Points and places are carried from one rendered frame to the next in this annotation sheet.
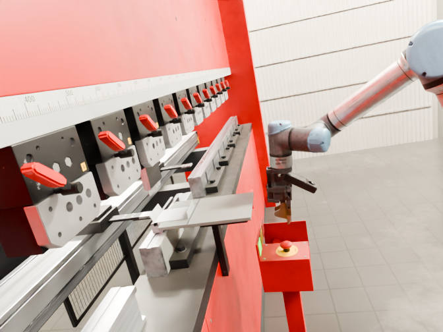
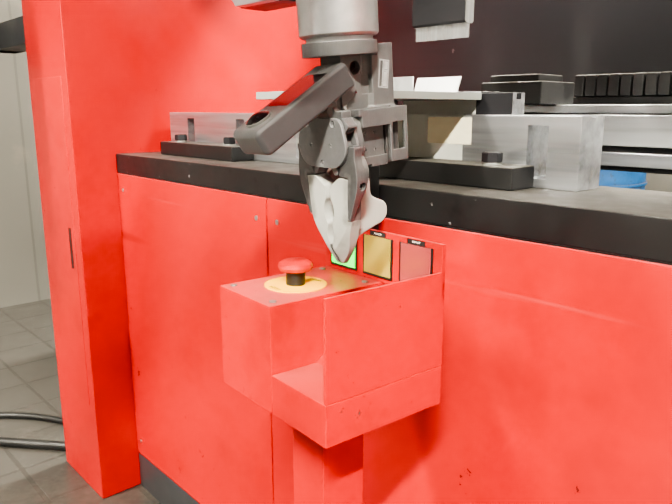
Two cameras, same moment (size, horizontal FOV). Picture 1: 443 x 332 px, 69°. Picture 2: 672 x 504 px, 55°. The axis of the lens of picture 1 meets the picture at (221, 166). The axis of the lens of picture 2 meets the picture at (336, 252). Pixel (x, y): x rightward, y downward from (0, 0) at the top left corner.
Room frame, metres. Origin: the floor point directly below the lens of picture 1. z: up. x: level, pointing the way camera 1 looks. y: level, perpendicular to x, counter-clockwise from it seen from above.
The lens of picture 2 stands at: (1.41, -0.71, 0.98)
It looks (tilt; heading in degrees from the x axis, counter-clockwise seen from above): 12 degrees down; 127
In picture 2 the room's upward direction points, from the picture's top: straight up
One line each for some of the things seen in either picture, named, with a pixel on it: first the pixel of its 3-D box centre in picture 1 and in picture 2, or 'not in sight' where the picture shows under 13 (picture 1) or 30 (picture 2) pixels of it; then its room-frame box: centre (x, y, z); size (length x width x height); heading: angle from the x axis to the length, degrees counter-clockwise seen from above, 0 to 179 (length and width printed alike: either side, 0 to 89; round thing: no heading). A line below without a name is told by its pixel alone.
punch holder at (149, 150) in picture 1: (137, 134); not in sight; (0.91, 0.21, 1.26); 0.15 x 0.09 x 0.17; 169
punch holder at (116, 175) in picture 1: (103, 153); not in sight; (0.71, 0.25, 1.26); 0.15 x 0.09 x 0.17; 169
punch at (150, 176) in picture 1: (151, 175); (442, 6); (0.93, 0.21, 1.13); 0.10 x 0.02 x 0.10; 169
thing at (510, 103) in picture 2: (167, 213); (459, 104); (0.97, 0.20, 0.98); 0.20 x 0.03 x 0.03; 169
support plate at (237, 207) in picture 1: (208, 209); (371, 96); (0.90, 0.06, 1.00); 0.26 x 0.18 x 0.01; 79
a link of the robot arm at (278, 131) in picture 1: (280, 138); not in sight; (1.03, -0.21, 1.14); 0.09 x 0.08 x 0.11; 51
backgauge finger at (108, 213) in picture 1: (115, 216); (502, 89); (0.97, 0.36, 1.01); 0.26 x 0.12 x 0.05; 79
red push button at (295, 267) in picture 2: (286, 247); (295, 274); (0.94, -0.16, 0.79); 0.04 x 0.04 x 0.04
